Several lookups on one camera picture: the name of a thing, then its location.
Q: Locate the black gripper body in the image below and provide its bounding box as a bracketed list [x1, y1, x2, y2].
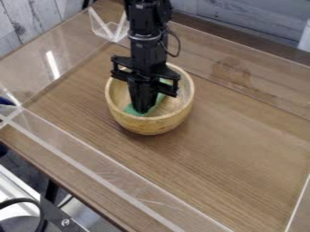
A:
[111, 42, 181, 97]

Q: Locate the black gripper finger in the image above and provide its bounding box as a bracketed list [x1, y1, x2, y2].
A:
[144, 82, 158, 113]
[129, 79, 145, 112]

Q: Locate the green rectangular block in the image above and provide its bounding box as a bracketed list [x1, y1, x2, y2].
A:
[124, 81, 166, 117]

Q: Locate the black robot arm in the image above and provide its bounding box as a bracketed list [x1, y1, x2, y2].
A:
[111, 0, 181, 114]

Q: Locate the brown wooden bowl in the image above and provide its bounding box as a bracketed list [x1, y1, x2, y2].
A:
[105, 63, 196, 136]

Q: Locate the blue object at edge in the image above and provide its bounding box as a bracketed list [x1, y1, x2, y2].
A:
[0, 96, 17, 106]

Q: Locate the black table leg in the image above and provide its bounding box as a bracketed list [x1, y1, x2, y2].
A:
[46, 180, 59, 203]

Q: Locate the white object at right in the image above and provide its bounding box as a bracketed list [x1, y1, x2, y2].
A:
[299, 24, 310, 53]

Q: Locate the clear acrylic tray wall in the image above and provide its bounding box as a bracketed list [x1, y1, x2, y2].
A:
[0, 0, 310, 232]

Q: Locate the black metal bracket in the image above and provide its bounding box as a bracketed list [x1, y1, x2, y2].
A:
[41, 198, 90, 232]

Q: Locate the black cable loop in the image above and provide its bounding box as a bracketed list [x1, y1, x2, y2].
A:
[0, 198, 49, 232]

